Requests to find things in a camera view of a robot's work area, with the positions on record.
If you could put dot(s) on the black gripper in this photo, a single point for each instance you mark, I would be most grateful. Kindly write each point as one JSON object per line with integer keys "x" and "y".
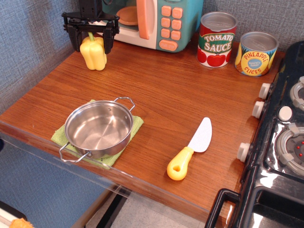
{"x": 91, "y": 11}

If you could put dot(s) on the yellow toy bell pepper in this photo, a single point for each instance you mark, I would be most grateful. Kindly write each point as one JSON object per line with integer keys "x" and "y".
{"x": 93, "y": 52}

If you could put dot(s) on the orange microwave plate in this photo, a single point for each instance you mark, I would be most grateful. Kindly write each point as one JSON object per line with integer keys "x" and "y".
{"x": 128, "y": 16}

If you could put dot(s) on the toy microwave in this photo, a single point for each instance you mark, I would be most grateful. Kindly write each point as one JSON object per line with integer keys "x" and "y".
{"x": 165, "y": 25}

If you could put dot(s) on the small steel pan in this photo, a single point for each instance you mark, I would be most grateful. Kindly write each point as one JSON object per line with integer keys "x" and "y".
{"x": 99, "y": 128}

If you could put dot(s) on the tomato sauce can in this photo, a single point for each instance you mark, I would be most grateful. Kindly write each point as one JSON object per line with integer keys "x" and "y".
{"x": 216, "y": 37}

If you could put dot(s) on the clear acrylic edge guard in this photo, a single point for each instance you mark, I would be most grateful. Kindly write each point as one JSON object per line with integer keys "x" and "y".
{"x": 142, "y": 168}

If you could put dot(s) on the pineapple slices can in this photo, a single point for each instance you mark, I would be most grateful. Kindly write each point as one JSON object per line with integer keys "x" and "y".
{"x": 256, "y": 53}

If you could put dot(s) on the white stove knob top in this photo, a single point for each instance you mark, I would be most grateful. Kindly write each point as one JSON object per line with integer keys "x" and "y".
{"x": 263, "y": 93}

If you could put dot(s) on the white stove knob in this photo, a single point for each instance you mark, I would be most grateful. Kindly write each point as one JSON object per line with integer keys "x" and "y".
{"x": 257, "y": 109}
{"x": 243, "y": 151}
{"x": 263, "y": 93}

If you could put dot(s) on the white stove knob middle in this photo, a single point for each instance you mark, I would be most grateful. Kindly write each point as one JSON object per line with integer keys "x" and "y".
{"x": 257, "y": 109}

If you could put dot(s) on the white stove knob bottom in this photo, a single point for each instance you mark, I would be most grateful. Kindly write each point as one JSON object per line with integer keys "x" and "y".
{"x": 243, "y": 151}

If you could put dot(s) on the orange object bottom left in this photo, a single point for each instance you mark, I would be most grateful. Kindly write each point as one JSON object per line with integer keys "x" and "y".
{"x": 20, "y": 223}

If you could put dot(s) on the black toy stove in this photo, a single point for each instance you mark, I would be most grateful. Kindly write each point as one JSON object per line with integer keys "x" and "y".
{"x": 272, "y": 182}

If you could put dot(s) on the yellow handled toy knife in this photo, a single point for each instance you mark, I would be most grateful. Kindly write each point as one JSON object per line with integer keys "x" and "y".
{"x": 177, "y": 168}

